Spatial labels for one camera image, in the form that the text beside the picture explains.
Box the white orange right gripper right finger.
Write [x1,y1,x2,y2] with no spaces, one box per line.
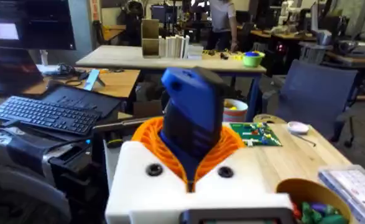
[193,122,292,203]

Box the white orange right gripper left finger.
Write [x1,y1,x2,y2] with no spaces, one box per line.
[104,116,190,224]

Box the blue electric screwdriver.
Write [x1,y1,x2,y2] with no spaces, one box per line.
[159,66,230,185]

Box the white bucket with toys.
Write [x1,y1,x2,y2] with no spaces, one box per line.
[222,98,249,123]

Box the cardboard box holder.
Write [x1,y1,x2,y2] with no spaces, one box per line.
[141,19,160,59]

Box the green board with toy blocks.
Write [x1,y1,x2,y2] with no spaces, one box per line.
[229,121,283,147]

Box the tan tape roll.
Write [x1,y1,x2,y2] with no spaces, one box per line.
[252,113,287,124]

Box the thin metal hex key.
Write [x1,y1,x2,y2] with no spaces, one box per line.
[292,133,317,147]

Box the white round lid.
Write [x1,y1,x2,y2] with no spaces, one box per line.
[287,121,310,135]

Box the tan tub with toys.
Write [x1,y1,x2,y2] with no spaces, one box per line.
[275,177,354,224]

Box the black laptop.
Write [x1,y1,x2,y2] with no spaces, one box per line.
[40,84,122,119]

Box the brown wooden desk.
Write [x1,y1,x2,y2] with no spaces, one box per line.
[20,67,141,100]

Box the phone on stand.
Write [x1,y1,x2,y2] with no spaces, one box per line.
[83,68,106,92]

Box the black keyboard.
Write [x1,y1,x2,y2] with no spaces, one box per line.
[0,95,101,137]

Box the blue-grey office chair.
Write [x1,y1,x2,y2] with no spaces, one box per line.
[262,59,359,148]

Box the clear plastic box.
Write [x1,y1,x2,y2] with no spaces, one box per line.
[317,164,365,224]

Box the green bowl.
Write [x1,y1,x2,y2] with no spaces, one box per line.
[242,50,266,68]

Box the pale wooden workbench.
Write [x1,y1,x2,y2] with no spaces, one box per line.
[75,45,267,123]

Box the person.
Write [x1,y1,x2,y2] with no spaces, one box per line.
[205,0,239,52]

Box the black monitor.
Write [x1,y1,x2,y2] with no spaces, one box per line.
[0,0,76,51]

